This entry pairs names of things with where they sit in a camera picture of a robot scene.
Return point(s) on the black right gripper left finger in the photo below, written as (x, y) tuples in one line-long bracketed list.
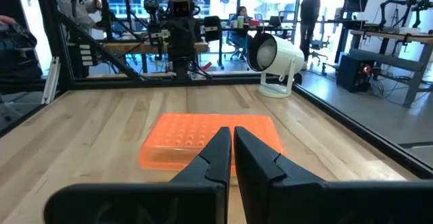
[(152, 203)]

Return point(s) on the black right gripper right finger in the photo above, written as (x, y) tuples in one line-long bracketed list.
[(304, 203)]

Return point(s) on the orange plastic lid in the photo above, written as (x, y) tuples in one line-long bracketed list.
[(186, 136)]

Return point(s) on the black background robot arm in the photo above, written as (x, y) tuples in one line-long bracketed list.
[(411, 2)]

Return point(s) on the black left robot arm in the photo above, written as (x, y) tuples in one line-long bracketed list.
[(182, 70)]

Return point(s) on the green cup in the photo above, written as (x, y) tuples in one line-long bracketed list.
[(240, 21)]

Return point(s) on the person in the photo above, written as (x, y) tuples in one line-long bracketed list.
[(17, 48), (309, 14), (83, 14), (243, 31)]

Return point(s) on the black office table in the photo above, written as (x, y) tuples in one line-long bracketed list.
[(270, 29)]

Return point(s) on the black computer tower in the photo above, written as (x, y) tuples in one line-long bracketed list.
[(352, 73)]

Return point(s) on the white aluminium bar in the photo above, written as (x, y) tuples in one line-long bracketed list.
[(50, 82)]

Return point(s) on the black monitor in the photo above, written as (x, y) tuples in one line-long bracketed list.
[(358, 0)]

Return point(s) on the wooden workbench with grey legs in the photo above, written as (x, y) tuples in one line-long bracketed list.
[(389, 36)]

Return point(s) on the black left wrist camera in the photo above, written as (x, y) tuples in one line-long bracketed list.
[(182, 5)]

